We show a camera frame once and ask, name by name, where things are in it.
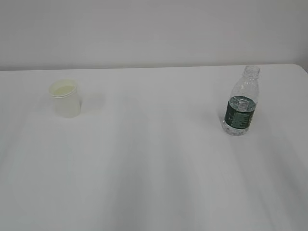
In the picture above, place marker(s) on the white paper cup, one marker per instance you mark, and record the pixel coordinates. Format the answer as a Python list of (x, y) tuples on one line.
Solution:
[(66, 100)]

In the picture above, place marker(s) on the clear water bottle green label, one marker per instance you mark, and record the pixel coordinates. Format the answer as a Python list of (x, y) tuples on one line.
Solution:
[(242, 102)]

